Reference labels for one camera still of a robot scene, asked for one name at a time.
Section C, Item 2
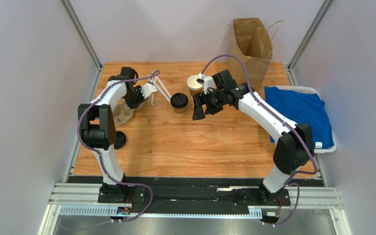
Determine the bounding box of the kraft paper cup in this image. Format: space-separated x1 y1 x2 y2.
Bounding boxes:
187 75 204 96
173 106 187 115

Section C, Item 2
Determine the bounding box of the cardboard cup carrier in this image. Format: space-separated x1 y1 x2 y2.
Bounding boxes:
112 101 147 125

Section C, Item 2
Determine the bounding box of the black coffee cup lid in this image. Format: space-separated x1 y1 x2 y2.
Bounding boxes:
170 93 188 109

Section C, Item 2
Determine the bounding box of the brown paper bag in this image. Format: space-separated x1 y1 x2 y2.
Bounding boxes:
224 18 284 92

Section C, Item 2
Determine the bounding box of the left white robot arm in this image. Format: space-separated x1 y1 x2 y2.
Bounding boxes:
77 67 147 203

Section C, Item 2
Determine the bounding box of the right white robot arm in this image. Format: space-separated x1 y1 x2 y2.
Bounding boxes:
187 70 314 204

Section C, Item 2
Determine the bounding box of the white wrapped straw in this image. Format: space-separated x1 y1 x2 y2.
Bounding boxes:
153 76 172 103
149 78 159 106

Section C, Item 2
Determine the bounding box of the blue cloth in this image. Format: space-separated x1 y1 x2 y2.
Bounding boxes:
264 86 337 153

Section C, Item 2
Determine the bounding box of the white plastic basket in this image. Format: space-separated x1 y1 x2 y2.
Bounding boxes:
274 85 337 154

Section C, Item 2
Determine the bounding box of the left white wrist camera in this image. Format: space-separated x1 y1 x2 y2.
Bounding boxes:
141 83 158 99

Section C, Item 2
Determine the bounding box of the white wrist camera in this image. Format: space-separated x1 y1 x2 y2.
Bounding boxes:
196 73 215 94
141 83 158 99

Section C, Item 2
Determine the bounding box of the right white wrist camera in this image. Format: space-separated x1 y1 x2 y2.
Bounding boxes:
196 73 215 94

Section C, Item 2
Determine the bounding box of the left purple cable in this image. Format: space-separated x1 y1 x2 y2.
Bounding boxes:
77 70 161 224

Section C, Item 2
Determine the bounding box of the purple cable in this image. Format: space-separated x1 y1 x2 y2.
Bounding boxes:
77 70 161 224
201 54 319 227

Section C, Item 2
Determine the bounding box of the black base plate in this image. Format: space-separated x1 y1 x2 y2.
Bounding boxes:
67 176 293 216

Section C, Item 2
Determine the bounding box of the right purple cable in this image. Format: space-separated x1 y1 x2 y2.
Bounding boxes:
201 54 319 227

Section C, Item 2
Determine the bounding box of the aluminium rail frame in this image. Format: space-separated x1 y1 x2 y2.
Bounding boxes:
39 176 351 235

